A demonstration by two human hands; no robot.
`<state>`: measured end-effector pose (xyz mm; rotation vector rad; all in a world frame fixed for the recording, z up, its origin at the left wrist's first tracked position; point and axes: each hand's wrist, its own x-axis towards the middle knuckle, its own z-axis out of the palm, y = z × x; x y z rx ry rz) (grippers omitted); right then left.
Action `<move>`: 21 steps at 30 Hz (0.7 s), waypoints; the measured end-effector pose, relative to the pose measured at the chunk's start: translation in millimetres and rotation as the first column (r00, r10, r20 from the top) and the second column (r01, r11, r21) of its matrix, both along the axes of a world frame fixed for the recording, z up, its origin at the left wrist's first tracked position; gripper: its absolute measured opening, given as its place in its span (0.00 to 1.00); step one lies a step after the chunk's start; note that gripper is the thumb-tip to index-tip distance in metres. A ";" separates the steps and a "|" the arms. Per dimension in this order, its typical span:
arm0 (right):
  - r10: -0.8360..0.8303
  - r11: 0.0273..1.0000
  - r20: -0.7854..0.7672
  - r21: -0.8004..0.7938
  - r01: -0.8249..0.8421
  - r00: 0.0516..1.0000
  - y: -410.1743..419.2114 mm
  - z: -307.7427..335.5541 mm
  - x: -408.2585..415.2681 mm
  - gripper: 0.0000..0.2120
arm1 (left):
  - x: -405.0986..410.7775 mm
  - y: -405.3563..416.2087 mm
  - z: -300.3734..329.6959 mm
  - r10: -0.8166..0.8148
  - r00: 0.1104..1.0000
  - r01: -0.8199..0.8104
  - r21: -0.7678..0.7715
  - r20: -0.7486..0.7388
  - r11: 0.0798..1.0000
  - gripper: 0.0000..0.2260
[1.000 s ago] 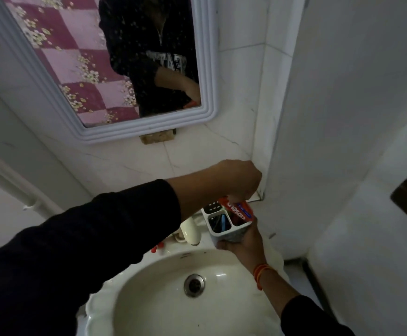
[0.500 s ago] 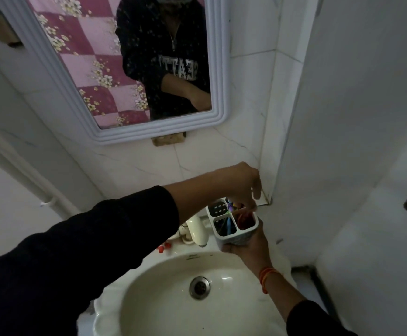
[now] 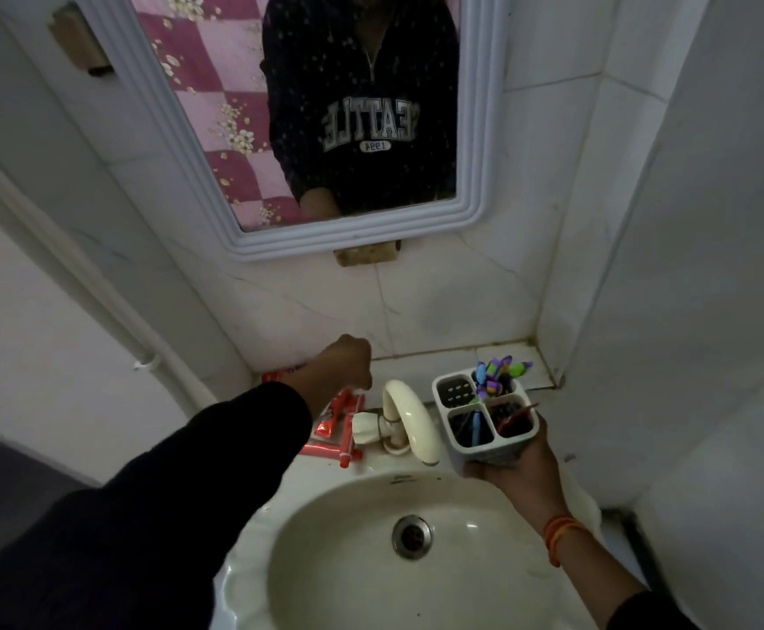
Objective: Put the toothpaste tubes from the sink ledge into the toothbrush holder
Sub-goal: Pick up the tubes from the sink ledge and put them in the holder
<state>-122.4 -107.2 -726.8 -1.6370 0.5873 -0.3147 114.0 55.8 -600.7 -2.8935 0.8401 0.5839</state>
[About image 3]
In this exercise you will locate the red toothpaste tube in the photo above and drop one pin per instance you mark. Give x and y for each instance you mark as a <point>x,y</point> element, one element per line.
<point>329,423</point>
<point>282,374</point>

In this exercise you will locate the wooden mirror mount block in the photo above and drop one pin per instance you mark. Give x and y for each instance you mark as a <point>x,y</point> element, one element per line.
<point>365,254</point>
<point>77,39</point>

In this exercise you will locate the person's left forearm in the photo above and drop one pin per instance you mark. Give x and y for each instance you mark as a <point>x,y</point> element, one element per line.
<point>146,518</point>

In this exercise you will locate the grey plastic holder caddy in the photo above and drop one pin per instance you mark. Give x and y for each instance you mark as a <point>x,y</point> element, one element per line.
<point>487,455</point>

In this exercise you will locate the person's right hand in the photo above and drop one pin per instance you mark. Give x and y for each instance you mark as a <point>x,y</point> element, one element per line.
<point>526,478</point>

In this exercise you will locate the person's left hand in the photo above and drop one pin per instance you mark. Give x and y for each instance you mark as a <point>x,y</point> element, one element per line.
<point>342,367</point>

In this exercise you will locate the bunch of colourful toothbrushes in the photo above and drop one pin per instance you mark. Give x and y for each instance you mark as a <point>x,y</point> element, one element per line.
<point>495,373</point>

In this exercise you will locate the white pipe clip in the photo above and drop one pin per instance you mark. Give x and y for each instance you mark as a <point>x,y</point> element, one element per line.
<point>146,364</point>

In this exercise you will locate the cream curved sink faucet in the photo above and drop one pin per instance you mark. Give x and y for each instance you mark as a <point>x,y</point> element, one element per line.
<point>415,413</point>

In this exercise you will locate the cream ceramic sink basin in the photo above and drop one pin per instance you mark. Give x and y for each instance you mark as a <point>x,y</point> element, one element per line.
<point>342,570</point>

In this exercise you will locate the person's right forearm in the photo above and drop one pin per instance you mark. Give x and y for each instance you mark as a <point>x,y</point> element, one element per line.
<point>605,583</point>

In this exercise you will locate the white wall pipe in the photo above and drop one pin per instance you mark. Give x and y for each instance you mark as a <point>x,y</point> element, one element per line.
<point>93,288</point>

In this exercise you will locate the metal sink drain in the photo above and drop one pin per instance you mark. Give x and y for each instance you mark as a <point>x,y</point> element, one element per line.
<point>412,538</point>

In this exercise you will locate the white framed wall mirror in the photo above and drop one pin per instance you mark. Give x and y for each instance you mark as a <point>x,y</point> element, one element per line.
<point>480,124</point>

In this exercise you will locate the orange thread wrist band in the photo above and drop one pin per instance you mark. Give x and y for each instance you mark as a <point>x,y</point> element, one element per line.
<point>562,531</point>

